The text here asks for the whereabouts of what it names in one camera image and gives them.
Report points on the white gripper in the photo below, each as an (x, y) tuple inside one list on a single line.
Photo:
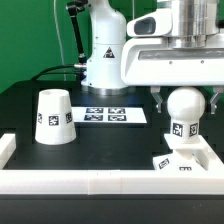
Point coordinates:
[(150, 62)]

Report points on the white lamp bulb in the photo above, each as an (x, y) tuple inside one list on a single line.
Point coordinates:
[(185, 105)]

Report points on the white lamp base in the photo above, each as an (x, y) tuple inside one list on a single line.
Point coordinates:
[(183, 156)]

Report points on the white conical lamp shade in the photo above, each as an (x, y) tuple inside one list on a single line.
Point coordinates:
[(54, 123)]

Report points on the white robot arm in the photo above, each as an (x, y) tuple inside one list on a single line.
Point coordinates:
[(181, 43)]

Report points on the white marker sheet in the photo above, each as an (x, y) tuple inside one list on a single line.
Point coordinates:
[(129, 115)]

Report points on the white U-shaped fence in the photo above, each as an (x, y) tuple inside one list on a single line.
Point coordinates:
[(89, 182)]

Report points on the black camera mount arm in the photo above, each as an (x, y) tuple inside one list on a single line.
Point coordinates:
[(74, 8)]

